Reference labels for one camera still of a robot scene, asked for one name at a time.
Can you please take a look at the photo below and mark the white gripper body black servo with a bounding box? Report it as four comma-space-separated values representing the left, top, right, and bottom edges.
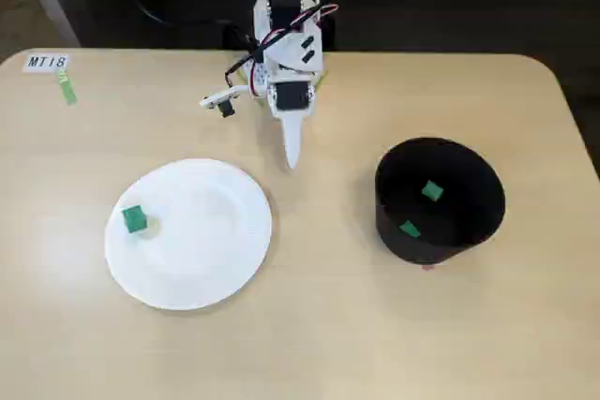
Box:
266, 72, 324, 121

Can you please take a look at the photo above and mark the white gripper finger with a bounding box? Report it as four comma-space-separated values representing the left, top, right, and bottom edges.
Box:
279, 112, 309, 171

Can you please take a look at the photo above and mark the black cylindrical pot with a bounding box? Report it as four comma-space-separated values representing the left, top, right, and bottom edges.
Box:
373, 136, 506, 266

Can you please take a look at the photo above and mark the white paper plate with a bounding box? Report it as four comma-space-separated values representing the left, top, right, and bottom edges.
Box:
103, 158, 274, 311

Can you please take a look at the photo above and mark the green tape strip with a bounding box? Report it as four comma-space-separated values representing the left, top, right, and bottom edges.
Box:
55, 67, 79, 106

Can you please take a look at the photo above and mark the white MT18 label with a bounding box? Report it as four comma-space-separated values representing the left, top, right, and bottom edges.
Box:
22, 52, 70, 73

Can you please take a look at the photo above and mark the wrist camera on white mount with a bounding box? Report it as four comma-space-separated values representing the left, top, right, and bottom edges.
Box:
200, 84, 252, 119

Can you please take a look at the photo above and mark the red white black servo cable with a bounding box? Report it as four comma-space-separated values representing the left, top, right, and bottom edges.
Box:
223, 2, 339, 96

